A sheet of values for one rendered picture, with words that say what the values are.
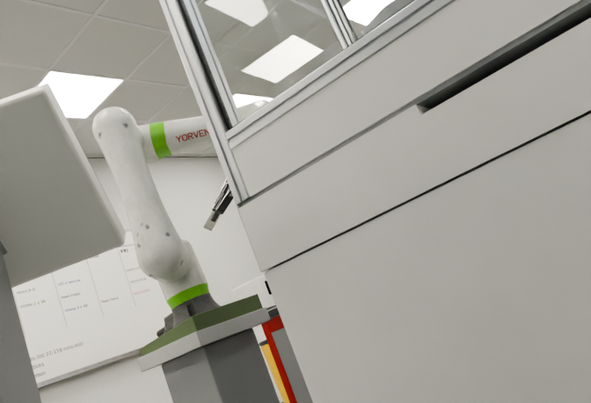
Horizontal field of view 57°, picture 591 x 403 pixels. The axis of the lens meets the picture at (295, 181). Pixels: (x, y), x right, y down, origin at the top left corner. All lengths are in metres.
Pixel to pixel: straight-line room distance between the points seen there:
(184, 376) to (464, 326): 0.91
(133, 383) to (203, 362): 3.44
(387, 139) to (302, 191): 0.19
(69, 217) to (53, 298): 3.76
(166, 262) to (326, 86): 0.71
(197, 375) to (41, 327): 3.20
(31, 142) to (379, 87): 0.59
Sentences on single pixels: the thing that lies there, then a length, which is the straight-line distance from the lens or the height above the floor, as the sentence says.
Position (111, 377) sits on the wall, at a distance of 4.88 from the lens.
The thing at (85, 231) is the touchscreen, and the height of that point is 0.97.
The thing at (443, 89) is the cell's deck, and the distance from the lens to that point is 0.93.
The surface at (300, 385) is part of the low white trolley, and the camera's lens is 1.94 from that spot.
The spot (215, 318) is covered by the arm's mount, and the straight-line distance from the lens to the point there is 1.55.
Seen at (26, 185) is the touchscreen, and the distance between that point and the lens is 1.03.
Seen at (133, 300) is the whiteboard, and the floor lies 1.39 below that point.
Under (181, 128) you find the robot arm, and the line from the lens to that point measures 1.77.
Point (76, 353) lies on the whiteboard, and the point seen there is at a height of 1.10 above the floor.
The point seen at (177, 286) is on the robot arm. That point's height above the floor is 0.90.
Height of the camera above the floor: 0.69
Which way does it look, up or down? 13 degrees up
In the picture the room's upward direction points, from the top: 22 degrees counter-clockwise
